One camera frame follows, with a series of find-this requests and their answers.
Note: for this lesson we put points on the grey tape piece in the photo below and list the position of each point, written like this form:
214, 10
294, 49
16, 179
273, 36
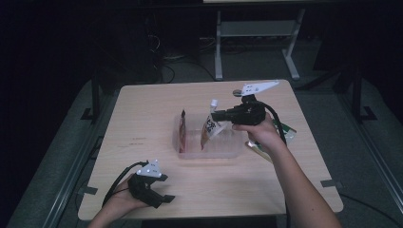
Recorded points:
88, 190
331, 183

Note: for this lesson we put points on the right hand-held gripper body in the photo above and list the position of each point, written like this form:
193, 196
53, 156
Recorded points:
250, 114

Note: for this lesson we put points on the red clear pastry packet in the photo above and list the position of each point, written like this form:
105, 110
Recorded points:
182, 133

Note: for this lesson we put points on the white metal desk frame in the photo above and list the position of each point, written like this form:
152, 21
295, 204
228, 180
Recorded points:
253, 28

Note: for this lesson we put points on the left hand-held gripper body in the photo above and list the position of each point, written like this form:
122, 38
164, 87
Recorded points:
141, 188

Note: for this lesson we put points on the spouted pouch with white cap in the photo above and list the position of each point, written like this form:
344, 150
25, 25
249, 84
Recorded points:
210, 128

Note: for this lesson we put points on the person's right hand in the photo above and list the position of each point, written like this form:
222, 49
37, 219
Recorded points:
263, 134

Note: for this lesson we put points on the person's left hand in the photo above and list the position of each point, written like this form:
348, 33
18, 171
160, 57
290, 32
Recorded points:
122, 199

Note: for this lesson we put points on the green and white snack packet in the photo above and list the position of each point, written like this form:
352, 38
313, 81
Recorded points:
289, 130

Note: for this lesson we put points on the clear plastic container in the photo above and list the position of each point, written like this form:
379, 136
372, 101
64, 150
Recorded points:
221, 145

